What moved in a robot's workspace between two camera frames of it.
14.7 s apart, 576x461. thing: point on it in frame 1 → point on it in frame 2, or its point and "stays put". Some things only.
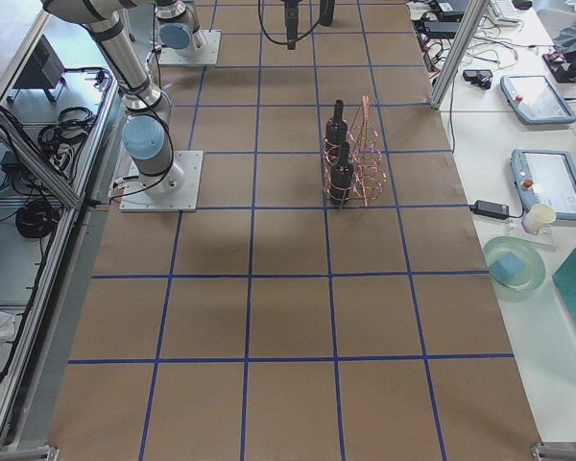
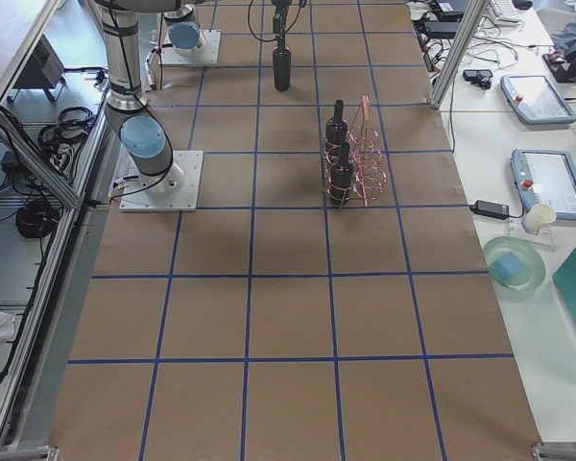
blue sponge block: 508,267 stays put
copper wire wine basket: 353,167 stays put
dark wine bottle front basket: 341,180 stays put
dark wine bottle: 326,12 → 281,65
